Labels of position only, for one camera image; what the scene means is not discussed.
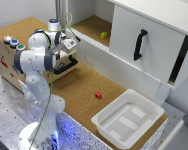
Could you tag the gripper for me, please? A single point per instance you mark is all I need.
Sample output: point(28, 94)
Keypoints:
point(68, 44)

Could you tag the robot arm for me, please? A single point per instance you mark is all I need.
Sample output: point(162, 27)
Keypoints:
point(35, 60)

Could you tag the yellow block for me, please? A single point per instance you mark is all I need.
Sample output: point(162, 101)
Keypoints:
point(103, 35)

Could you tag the pink block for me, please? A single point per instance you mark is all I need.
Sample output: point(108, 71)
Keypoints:
point(98, 95)

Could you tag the white cabinet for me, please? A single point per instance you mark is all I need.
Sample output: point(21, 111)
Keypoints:
point(104, 63)

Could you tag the green button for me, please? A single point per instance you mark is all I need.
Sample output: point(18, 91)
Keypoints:
point(20, 47)

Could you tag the wooden drawer box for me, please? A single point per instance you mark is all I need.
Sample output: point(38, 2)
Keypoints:
point(19, 28)

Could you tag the blue button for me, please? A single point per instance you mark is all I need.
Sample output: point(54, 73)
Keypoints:
point(14, 42)

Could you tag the red button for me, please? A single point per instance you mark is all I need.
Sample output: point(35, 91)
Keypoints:
point(7, 39)

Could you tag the white sliding door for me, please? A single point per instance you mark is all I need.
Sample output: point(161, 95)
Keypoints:
point(154, 50)

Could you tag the white plastic box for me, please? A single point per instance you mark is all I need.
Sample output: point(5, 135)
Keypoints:
point(127, 120)

